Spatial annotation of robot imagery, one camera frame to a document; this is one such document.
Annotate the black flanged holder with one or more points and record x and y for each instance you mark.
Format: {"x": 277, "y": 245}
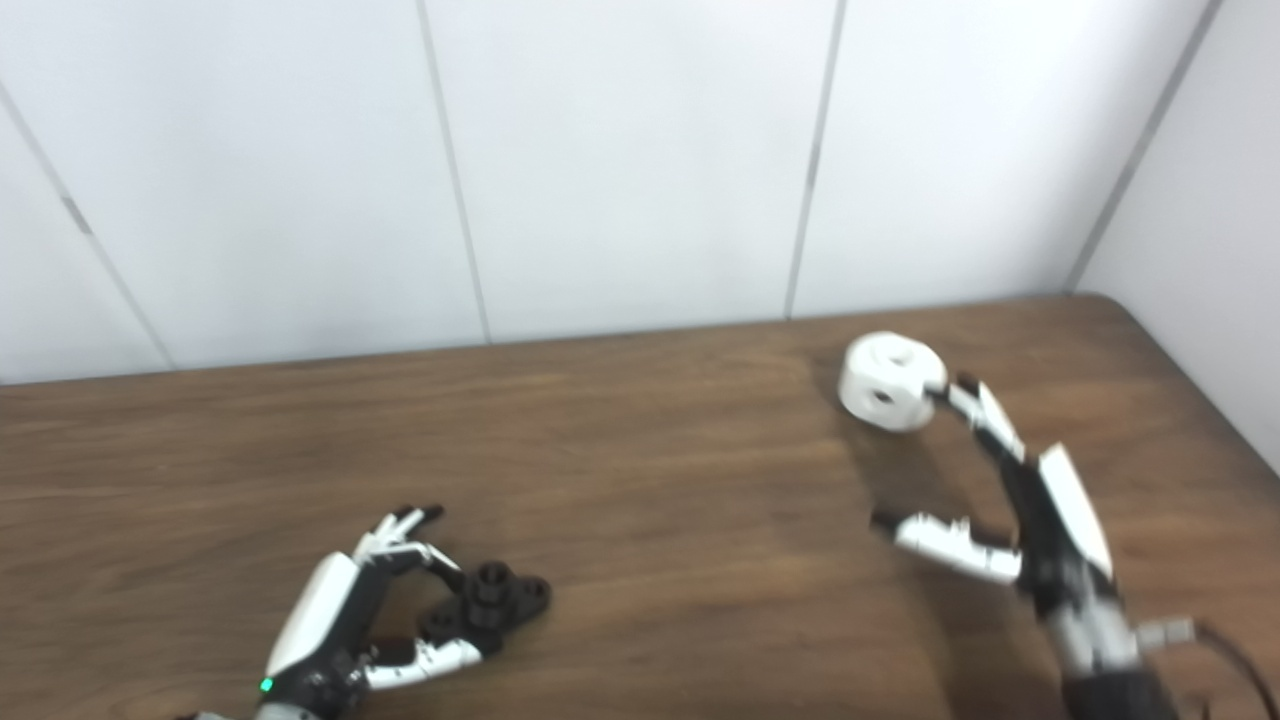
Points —
{"x": 495, "y": 600}

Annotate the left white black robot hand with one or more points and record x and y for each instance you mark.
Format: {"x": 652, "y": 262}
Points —
{"x": 320, "y": 610}

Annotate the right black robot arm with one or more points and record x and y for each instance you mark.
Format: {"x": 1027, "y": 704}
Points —
{"x": 1110, "y": 670}

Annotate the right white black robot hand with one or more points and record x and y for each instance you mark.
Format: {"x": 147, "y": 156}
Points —
{"x": 1070, "y": 520}

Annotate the round white plastic piece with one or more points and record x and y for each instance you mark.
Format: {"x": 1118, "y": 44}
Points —
{"x": 885, "y": 375}

